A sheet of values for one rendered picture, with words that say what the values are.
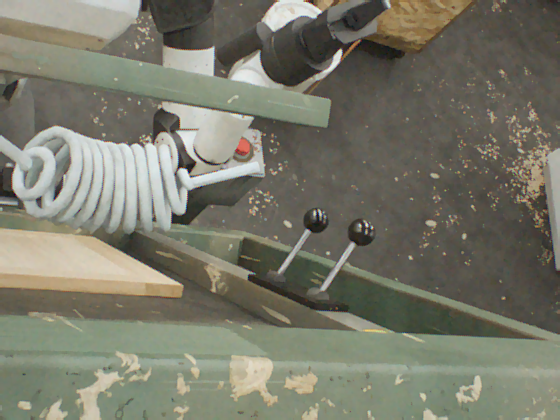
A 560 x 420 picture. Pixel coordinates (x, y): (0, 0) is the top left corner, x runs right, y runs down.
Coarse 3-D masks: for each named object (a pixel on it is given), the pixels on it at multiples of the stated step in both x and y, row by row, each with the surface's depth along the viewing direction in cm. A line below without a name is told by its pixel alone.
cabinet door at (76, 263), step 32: (0, 256) 126; (32, 256) 130; (64, 256) 135; (96, 256) 140; (128, 256) 145; (32, 288) 112; (64, 288) 114; (96, 288) 116; (128, 288) 118; (160, 288) 121
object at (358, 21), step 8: (376, 0) 117; (384, 0) 117; (352, 8) 119; (360, 8) 119; (368, 8) 118; (376, 8) 117; (384, 8) 117; (352, 16) 119; (360, 16) 119; (368, 16) 118; (376, 16) 118; (352, 24) 120; (360, 24) 120
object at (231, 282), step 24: (144, 240) 162; (168, 240) 159; (168, 264) 150; (192, 264) 140; (216, 264) 134; (216, 288) 131; (240, 288) 123; (264, 288) 117; (264, 312) 116; (288, 312) 110; (312, 312) 105; (336, 312) 106
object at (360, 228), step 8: (352, 224) 110; (360, 224) 109; (368, 224) 110; (352, 232) 110; (360, 232) 109; (368, 232) 109; (376, 232) 111; (352, 240) 110; (360, 240) 109; (368, 240) 110; (352, 248) 110; (344, 256) 110; (336, 264) 110; (336, 272) 109; (328, 280) 109; (312, 288) 109; (320, 288) 109; (312, 296) 108; (320, 296) 108; (328, 296) 108
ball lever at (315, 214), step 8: (312, 208) 121; (320, 208) 121; (304, 216) 121; (312, 216) 120; (320, 216) 120; (328, 216) 121; (304, 224) 121; (312, 224) 120; (320, 224) 120; (328, 224) 121; (304, 232) 121; (312, 232) 121; (320, 232) 121; (304, 240) 120; (296, 248) 120; (288, 256) 120; (288, 264) 120; (272, 272) 119; (280, 272) 119; (272, 280) 118; (280, 280) 118
